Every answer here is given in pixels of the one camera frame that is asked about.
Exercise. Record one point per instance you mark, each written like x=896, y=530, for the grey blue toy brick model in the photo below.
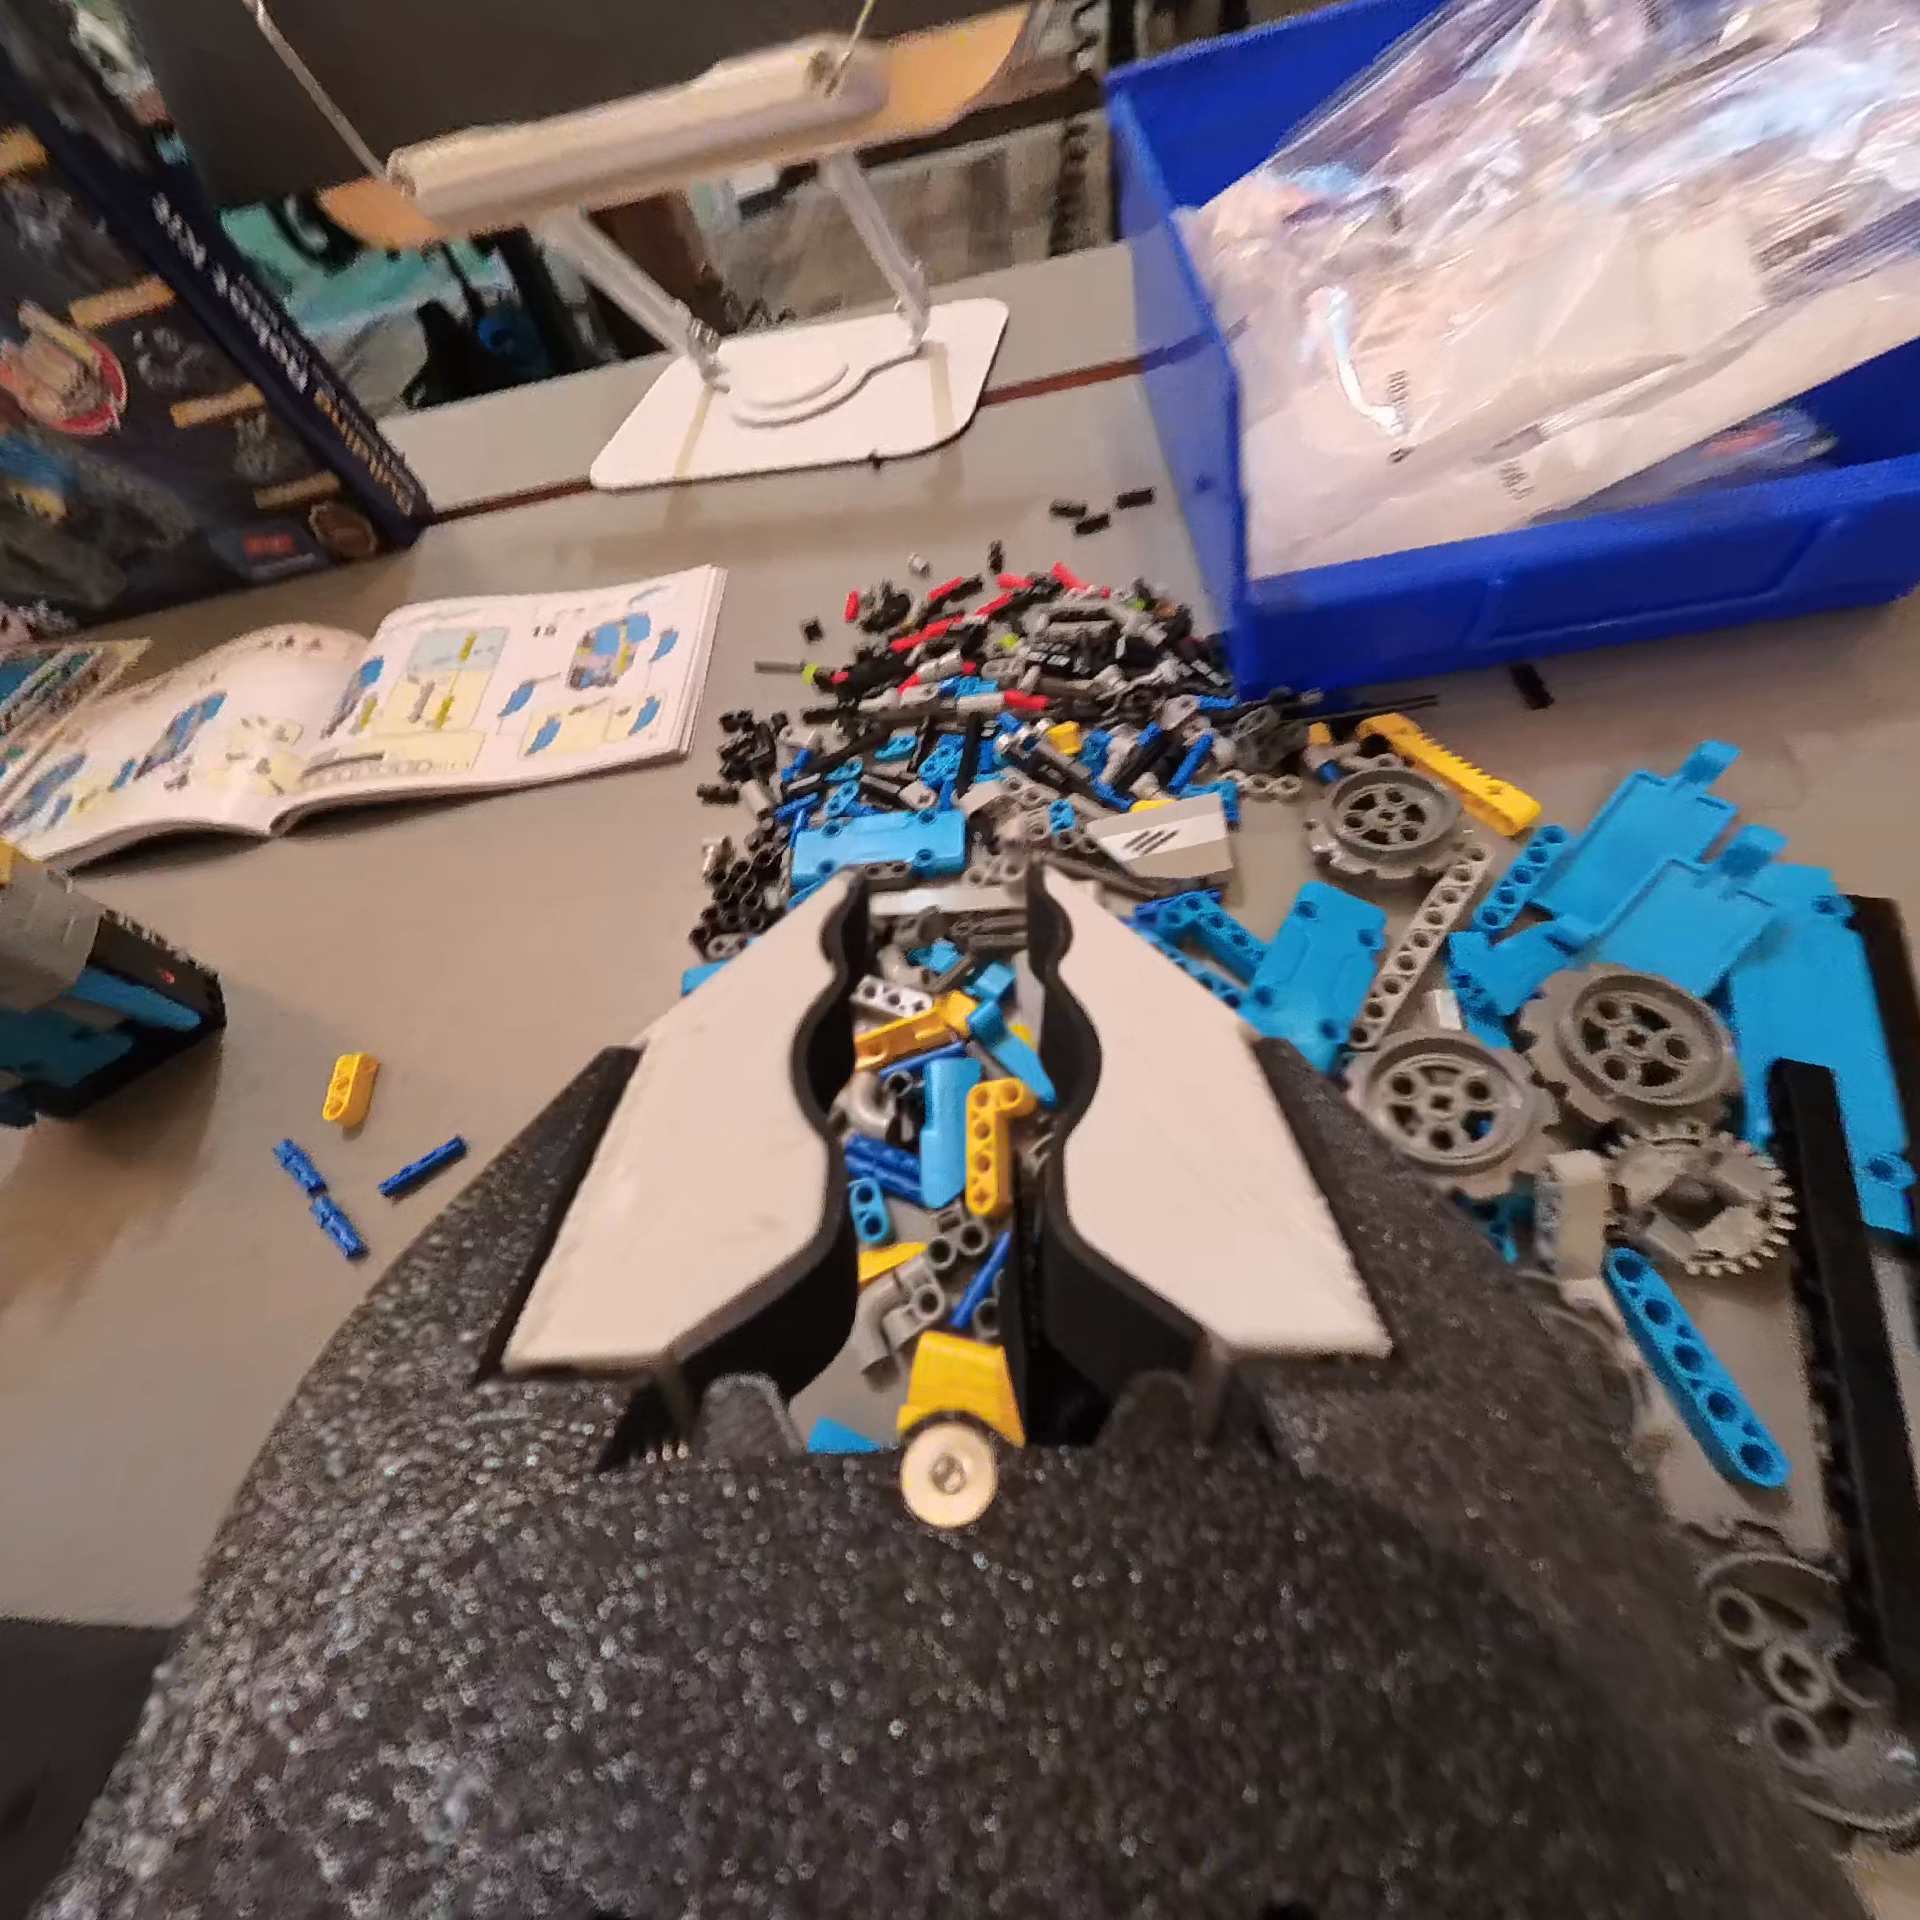
x=90, y=991

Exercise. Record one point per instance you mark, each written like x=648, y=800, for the pile of toy brick pieces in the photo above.
x=1349, y=931

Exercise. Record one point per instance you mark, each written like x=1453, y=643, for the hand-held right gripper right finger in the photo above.
x=1213, y=1184

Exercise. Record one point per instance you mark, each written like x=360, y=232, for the blue sticker sheet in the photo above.
x=53, y=682

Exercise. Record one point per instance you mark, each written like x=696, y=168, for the blue toy pin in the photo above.
x=338, y=1225
x=295, y=1162
x=421, y=1167

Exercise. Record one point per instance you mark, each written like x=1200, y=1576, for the clear plastic bags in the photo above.
x=1529, y=271

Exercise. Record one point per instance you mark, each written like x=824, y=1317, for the yellow toy brick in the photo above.
x=349, y=1088

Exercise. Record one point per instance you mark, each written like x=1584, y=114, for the white book stand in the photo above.
x=810, y=389

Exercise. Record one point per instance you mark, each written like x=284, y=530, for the instruction booklet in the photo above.
x=376, y=720

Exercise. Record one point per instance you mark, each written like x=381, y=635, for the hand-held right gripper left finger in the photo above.
x=691, y=1184

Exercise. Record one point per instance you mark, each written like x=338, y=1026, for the dark printed toy set box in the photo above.
x=148, y=376

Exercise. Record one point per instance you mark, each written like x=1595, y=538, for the blue plastic bin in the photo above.
x=1500, y=600

